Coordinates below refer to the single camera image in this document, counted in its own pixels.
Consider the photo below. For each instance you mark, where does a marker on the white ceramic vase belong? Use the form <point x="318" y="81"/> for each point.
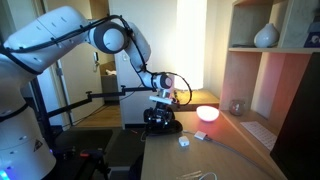
<point x="266" y="35"/>

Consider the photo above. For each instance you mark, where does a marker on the white keyboard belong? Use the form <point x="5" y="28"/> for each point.
<point x="259" y="134"/>

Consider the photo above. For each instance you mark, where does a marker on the orange pen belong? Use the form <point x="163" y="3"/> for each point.
<point x="134" y="132"/>

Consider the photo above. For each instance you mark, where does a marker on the white charger cube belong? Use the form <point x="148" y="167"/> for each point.
<point x="183" y="141"/>

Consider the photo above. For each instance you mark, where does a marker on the glowing bowl lamp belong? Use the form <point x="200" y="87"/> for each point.
<point x="207" y="113"/>

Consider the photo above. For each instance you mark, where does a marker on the white cloth bundle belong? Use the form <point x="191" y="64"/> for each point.
<point x="111" y="72"/>

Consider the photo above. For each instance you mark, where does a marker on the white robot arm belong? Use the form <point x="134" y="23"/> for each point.
<point x="50" y="30"/>

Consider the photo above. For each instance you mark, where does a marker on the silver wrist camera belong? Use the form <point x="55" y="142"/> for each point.
<point x="161" y="99"/>

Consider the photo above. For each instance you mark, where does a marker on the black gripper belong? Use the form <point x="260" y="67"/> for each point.
<point x="161" y="111"/>

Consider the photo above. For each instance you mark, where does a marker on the tall white floor lamp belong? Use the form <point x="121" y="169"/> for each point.
<point x="191" y="40"/>

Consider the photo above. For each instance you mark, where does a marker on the grey hallway cabinet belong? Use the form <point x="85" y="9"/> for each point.
<point x="109" y="88"/>

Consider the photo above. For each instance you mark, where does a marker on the black monitor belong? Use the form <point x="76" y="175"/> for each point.
<point x="300" y="133"/>

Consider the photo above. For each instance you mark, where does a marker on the white adapter dongle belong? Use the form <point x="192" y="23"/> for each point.
<point x="200" y="135"/>

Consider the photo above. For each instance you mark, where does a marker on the round glass jar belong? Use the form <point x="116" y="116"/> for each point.
<point x="237" y="108"/>

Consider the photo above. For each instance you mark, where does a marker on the dark flat shelf dish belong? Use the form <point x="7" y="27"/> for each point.
<point x="242" y="45"/>

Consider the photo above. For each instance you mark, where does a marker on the black stand pole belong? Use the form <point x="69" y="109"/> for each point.
<point x="42" y="115"/>

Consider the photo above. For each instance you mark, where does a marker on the wooden shelf unit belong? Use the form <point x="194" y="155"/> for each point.
<point x="240" y="76"/>

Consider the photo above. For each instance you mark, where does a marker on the black zipper case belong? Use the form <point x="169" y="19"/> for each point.
<point x="175" y="128"/>

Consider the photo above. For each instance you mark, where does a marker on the blue printed box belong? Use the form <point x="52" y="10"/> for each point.
<point x="313" y="40"/>

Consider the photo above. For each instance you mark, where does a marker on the wall intercom handset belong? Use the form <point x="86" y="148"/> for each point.
<point x="96" y="61"/>

